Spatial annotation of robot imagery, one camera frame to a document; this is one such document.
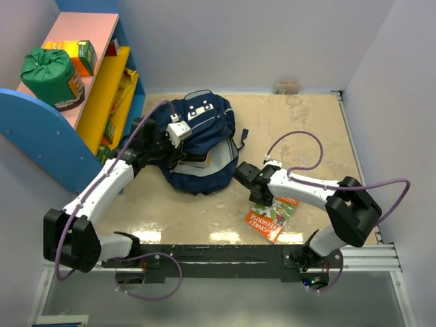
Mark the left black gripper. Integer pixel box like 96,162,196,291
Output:
145,129,186,168

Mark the orange 78-storey treehouse book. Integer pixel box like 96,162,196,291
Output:
244,197,300,243

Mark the navy blue school backpack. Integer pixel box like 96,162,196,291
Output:
151,89,245,195

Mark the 169-storey treehouse book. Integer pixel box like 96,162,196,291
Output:
183,153,211,168

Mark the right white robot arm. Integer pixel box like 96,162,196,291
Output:
234,160,382,268

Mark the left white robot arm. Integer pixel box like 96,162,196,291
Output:
42,119,191,273

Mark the yellow snack bag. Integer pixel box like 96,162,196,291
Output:
110,67,137,116

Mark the green box on lower shelf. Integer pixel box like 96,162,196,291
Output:
101,119,115,145

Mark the blue pink yellow shelf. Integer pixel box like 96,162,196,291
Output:
1,1,145,193

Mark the small box on yellow shelf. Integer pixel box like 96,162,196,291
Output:
106,37,120,57

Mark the yellow green carton box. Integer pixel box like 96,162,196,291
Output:
42,40,98,77

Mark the green wrapped round package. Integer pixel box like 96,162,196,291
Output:
20,47,85,112

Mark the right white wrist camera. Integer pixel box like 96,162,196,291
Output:
263,154,283,170

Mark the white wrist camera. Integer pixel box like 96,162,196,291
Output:
263,154,283,170
166,114,191,148

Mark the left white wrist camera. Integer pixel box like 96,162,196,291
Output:
166,114,191,148

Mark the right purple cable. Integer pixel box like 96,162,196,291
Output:
267,131,411,294

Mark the purple cable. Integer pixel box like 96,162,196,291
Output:
54,99,183,302
267,131,411,294

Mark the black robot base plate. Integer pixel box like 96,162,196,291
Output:
102,244,343,283

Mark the small box at back wall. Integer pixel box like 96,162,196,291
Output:
274,81,300,95

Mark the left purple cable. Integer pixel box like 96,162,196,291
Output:
54,99,183,302

